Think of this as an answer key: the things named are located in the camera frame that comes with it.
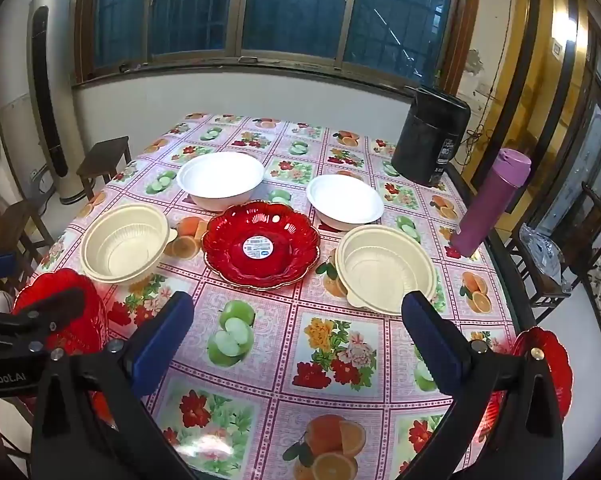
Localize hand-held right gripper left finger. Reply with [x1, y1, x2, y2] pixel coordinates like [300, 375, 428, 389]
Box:
[30, 291, 196, 480]

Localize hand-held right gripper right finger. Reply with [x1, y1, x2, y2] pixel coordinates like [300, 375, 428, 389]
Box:
[401, 291, 565, 480]

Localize red scalloped plate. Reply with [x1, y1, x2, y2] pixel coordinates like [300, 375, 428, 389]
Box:
[11, 268, 116, 428]
[475, 326, 572, 443]

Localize cream plastic bowl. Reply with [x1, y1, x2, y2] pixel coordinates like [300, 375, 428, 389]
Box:
[334, 225, 438, 317]
[80, 204, 178, 286]

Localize red plate with round sticker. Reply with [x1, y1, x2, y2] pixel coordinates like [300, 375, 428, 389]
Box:
[202, 200, 322, 291]

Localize small white foam bowl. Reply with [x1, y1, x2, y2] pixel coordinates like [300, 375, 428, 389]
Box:
[306, 175, 385, 233]

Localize large white foam bowl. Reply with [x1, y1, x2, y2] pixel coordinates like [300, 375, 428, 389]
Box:
[176, 152, 265, 212]

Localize worn wooden stool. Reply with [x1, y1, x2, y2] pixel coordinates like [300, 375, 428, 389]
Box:
[0, 195, 56, 296]

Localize fruit and flower printed tablecloth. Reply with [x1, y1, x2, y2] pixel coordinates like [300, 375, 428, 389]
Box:
[28, 112, 518, 480]

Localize clear plastic bag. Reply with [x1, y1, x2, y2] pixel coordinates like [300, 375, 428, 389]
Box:
[520, 225, 566, 281]

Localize purple thermos bottle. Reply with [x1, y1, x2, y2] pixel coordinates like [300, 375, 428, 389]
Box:
[450, 148, 532, 257]

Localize dark wooden stool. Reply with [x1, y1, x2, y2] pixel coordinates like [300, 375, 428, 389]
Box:
[76, 136, 132, 201]

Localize standing air conditioner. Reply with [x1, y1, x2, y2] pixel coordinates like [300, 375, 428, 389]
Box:
[26, 0, 88, 206]

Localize dark wooden chair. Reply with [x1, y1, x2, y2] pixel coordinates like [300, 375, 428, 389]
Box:
[505, 182, 601, 326]

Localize wooden framed window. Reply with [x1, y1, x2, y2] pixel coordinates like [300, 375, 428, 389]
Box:
[75, 0, 483, 86]

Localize tangled black cables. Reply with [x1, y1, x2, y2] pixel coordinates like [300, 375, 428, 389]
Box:
[459, 122, 487, 167]

